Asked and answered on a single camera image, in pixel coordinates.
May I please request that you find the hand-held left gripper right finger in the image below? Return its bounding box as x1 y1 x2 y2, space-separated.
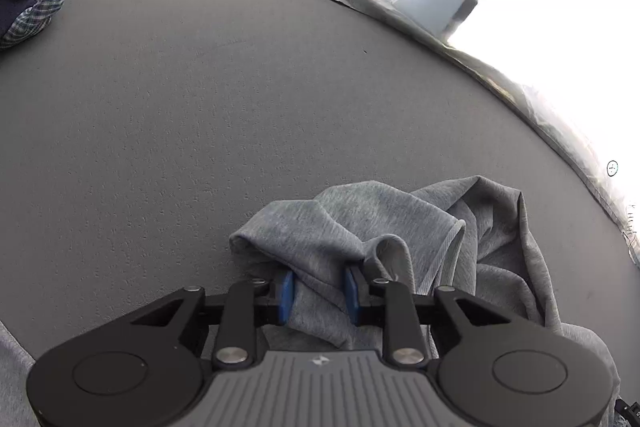
344 263 513 368

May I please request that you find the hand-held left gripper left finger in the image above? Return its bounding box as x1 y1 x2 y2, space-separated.
129 271 297 370

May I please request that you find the grey knit garment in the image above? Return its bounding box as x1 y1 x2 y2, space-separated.
229 175 622 427

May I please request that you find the blue plaid shirt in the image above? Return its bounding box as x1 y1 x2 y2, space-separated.
0 0 79 50

